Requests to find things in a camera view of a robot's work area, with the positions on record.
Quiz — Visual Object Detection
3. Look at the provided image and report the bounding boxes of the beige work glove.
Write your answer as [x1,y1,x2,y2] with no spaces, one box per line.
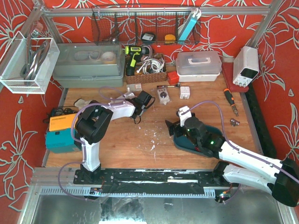
[73,98,91,110]

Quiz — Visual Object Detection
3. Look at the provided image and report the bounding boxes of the white peg board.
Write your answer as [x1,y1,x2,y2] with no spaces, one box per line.
[124,92,135,99]

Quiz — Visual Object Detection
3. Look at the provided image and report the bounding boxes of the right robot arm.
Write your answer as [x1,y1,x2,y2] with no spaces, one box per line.
[165,116,299,207]

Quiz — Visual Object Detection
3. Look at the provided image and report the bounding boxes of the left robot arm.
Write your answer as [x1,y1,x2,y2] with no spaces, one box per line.
[74,91,155,183]

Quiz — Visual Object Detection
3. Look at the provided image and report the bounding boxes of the teal plastic tray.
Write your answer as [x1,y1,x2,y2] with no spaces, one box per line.
[174,124,225,158]

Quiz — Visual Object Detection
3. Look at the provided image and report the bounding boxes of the small clear labelled box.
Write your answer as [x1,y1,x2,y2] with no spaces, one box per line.
[126,84,142,92]

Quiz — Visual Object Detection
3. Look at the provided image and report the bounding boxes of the bagged round dial part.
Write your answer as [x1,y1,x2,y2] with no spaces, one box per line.
[151,85,170,105]

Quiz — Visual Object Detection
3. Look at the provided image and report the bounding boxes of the woven basket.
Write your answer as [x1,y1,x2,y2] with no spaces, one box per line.
[124,56,167,84]

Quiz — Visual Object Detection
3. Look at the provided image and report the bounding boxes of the red small box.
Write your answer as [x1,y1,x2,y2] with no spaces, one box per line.
[167,71,179,85]

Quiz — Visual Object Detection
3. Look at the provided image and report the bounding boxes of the grey plastic storage box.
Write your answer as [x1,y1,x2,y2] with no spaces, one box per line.
[53,43,125,88]

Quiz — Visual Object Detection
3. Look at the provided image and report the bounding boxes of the yellow tape measure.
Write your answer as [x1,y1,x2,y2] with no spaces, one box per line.
[164,34,176,44]

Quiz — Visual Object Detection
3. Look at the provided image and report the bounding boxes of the orange device box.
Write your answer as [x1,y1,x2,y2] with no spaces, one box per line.
[49,113,76,132]

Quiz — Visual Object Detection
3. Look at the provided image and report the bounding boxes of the red book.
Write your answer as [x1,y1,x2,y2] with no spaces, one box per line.
[222,62,249,93]

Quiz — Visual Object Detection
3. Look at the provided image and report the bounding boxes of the teal device box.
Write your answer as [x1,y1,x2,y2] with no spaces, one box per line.
[45,128,81,154]

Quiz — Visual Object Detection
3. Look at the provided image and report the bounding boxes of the white power supply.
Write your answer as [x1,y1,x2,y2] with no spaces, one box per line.
[233,46,259,88]

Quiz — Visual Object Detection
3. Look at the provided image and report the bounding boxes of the blue white power strip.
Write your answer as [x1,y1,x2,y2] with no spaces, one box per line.
[178,8,202,44]

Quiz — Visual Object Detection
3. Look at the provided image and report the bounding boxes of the clear acrylic hanging box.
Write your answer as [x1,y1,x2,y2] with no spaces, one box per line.
[0,32,60,94]

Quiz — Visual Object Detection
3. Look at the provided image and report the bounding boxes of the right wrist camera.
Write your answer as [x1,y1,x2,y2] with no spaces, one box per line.
[177,106,192,127]

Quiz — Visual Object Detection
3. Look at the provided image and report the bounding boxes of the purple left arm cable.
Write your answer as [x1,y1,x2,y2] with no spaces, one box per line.
[57,86,131,201]

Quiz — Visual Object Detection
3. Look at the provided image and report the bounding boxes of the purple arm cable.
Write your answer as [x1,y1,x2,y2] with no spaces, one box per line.
[57,86,131,201]
[184,100,299,203]

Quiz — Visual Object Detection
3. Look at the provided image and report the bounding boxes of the white cables in basket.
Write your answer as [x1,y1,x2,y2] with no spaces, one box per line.
[137,58,165,74]

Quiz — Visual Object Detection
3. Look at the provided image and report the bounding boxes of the white wall plug adapter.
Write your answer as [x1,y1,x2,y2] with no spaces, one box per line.
[179,86,191,99]

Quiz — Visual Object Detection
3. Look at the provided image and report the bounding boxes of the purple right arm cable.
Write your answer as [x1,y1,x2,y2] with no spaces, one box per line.
[184,100,299,203]

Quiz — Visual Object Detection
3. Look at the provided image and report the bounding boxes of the yellow green cordless drill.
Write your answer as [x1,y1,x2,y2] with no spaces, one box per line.
[125,45,151,77]

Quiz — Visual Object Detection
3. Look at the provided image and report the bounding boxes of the small metal bracket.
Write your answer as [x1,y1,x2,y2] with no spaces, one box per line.
[230,118,240,126]

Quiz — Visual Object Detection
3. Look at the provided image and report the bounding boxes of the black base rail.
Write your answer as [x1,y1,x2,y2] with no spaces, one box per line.
[73,168,237,196]

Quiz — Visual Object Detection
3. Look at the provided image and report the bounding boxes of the orange handled screwdriver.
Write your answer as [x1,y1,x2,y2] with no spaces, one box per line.
[223,88,239,117]

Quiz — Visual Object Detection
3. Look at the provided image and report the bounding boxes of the white toolbox with handle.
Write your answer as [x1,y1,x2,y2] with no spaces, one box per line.
[176,51,222,82]

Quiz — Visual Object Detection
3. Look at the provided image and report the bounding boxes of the black wire shelf basket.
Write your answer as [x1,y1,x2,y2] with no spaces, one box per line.
[91,3,200,45]

